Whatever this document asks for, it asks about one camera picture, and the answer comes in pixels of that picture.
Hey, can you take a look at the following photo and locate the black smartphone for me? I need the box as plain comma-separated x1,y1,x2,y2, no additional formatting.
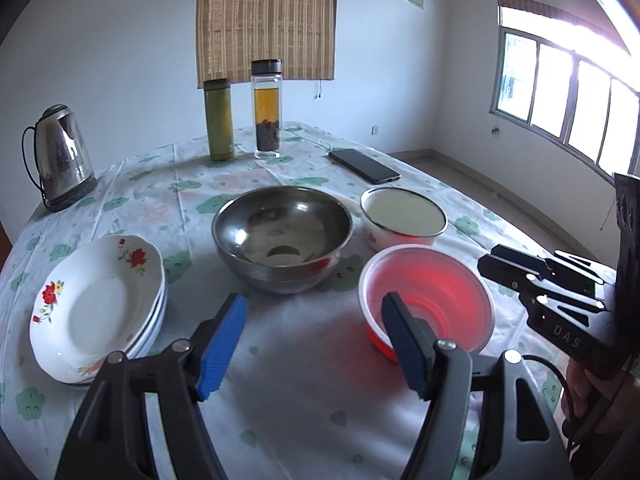
328,148,400,184

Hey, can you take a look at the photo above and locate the glass tea bottle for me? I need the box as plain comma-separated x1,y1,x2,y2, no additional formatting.
250,58,282,159

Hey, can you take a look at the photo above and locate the stainless steel bowl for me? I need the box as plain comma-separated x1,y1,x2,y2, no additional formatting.
212,185,354,295

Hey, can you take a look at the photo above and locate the stainless steel electric kettle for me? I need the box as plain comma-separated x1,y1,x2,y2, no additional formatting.
21,104,98,212

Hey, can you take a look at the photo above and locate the window with frame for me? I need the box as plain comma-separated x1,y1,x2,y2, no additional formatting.
490,0,639,180

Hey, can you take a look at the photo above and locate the red flower white plate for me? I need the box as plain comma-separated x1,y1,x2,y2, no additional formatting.
29,235,168,384

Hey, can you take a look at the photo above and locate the floral plastic tablecloth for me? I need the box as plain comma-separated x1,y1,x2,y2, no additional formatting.
0,120,618,480

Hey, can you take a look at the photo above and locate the white enamel bowl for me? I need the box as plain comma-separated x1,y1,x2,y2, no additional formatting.
360,186,448,252

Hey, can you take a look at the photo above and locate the right hand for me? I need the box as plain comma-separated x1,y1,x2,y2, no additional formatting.
561,359,639,434

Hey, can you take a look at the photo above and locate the bamboo window blind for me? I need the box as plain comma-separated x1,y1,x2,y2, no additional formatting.
195,0,337,84

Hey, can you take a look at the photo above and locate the green thermos bottle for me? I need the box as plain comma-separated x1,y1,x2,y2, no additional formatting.
203,78,234,162

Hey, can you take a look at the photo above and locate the red plastic bowl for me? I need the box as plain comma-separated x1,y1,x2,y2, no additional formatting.
358,244,495,362

